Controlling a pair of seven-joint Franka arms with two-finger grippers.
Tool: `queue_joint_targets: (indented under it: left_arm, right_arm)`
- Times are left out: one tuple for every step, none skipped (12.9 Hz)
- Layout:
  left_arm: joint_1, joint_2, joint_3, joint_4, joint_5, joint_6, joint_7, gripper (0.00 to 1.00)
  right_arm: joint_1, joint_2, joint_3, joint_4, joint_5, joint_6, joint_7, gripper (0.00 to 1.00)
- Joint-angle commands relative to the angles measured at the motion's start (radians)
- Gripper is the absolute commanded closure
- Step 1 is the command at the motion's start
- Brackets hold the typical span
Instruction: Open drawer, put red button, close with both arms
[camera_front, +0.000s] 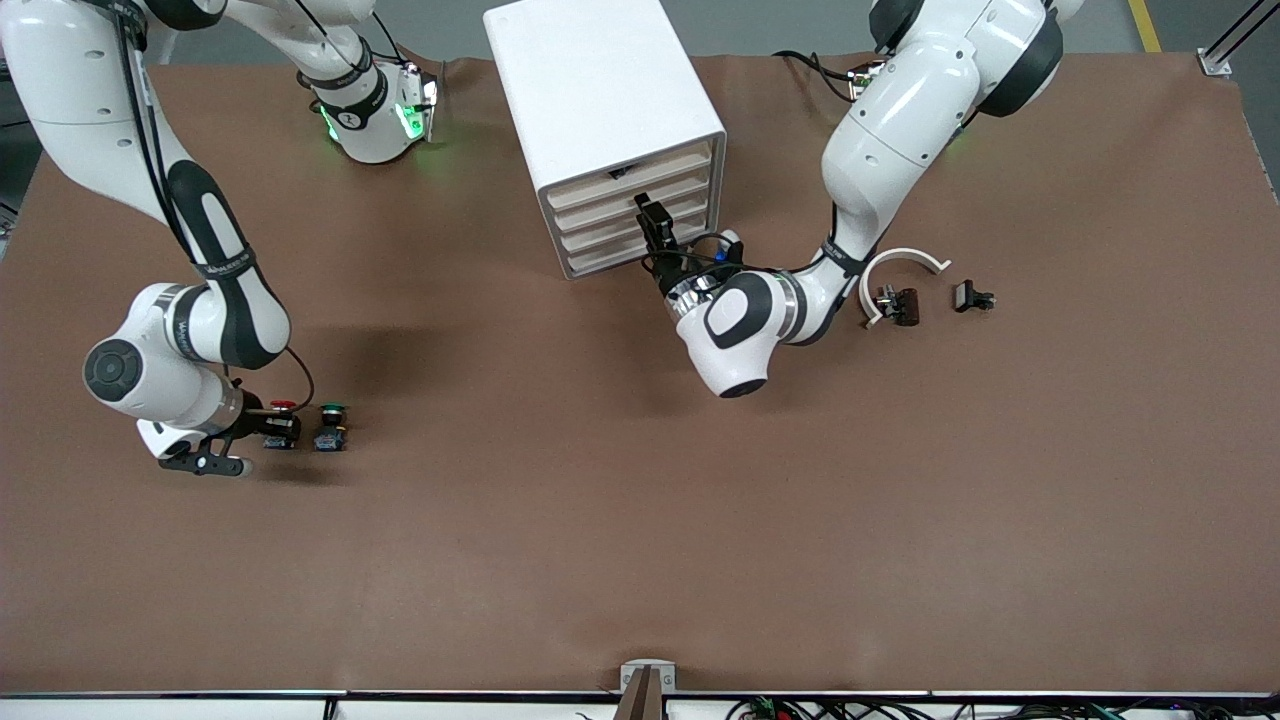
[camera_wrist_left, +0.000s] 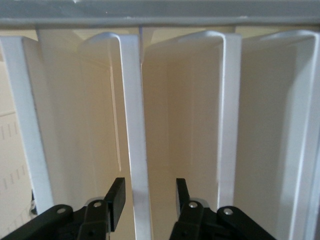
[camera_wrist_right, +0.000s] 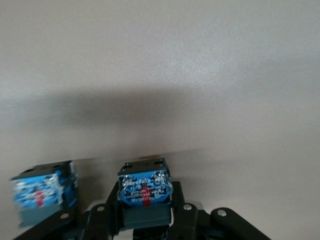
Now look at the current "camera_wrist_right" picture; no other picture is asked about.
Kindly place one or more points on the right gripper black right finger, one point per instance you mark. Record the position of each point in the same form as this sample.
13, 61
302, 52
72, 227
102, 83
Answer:
185, 215

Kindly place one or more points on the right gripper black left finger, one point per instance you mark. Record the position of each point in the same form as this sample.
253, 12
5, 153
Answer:
100, 217

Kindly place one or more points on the blue black button contact block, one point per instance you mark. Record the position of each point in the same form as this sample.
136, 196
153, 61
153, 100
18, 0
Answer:
145, 190
42, 192

